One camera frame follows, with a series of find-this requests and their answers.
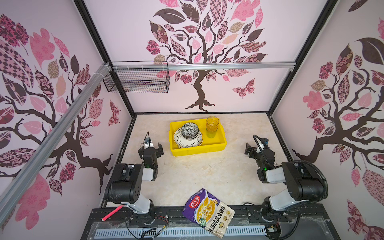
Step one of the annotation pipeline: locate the yellow dotted plate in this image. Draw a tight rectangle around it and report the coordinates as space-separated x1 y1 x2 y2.
174 128 203 148

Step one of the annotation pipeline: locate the green patterned bowl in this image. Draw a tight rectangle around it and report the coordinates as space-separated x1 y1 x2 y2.
181 122 200 140

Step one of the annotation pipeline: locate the green translucent cup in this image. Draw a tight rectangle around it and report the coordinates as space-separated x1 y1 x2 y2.
207 130 217 138

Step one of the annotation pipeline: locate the yellow translucent cup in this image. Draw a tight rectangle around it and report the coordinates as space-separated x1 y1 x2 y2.
206 116 220 133

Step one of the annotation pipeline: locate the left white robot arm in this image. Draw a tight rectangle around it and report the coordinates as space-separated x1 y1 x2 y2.
104 140 164 216

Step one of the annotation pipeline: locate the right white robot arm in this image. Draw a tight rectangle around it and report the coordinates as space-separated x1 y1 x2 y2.
245 135 329 215

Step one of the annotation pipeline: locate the yellow plastic bin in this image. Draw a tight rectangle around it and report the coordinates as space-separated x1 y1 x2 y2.
169 119 227 157

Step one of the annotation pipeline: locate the purple seasoning packet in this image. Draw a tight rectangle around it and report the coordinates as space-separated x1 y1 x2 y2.
182 188 235 239

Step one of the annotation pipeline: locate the pink marker pen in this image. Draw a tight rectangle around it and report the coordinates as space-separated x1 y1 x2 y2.
102 205 125 222

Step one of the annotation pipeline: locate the white vent grille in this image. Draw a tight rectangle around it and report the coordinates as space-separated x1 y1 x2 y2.
92 226 267 240

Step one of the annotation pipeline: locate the black corrugated cable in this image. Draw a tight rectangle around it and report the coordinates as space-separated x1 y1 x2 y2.
252 134 329 205

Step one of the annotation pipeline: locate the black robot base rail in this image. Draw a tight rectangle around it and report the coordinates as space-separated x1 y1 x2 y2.
81 203 340 240

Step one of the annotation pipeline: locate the black wire basket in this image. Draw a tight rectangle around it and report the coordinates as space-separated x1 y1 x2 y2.
103 60 171 94

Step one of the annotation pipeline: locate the aluminium rail back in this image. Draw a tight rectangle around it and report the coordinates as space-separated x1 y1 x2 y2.
113 62 296 71

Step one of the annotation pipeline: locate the aluminium rail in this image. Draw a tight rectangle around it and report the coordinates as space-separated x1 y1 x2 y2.
1 63 111 224
113 62 296 71

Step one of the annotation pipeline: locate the aluminium rail left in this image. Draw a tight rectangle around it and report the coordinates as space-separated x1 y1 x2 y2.
1 63 111 224

